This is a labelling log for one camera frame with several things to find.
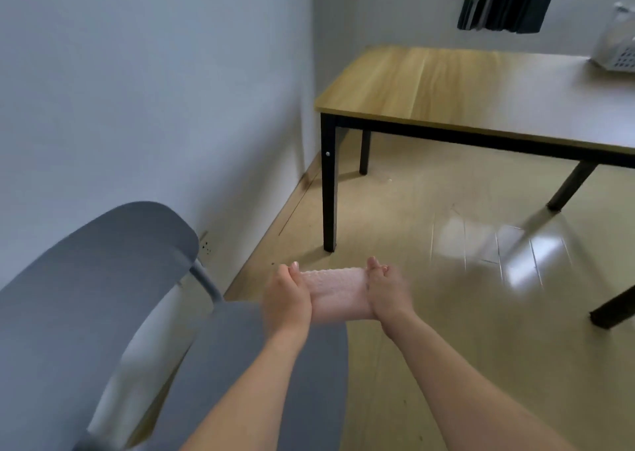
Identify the person's left forearm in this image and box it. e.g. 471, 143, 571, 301
178, 324, 311, 451

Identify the grey plastic chair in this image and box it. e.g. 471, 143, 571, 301
0, 201, 350, 451

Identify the white plastic basket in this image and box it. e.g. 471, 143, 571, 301
590, 1, 635, 73

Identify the pink towel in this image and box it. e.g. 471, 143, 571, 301
300, 266, 376, 323

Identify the wooden table with black legs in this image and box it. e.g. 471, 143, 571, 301
315, 44, 635, 254

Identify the person's left hand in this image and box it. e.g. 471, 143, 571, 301
261, 262, 314, 343

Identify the person's right forearm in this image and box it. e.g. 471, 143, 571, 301
382, 311, 581, 451

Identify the person's right hand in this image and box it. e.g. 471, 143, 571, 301
365, 256, 417, 335

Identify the black furniture leg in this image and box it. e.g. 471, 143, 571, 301
589, 284, 635, 330

